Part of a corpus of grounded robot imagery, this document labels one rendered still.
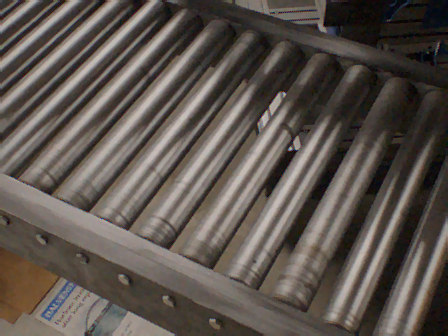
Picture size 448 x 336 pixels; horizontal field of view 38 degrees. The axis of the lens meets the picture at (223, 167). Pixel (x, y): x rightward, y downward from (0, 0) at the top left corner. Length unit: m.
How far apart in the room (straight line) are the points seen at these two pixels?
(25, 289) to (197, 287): 1.04
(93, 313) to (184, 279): 0.92
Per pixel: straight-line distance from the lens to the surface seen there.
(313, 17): 2.14
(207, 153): 0.92
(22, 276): 1.81
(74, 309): 1.72
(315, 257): 0.82
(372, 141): 0.96
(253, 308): 0.78
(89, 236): 0.85
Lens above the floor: 1.48
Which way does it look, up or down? 49 degrees down
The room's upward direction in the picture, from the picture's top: straight up
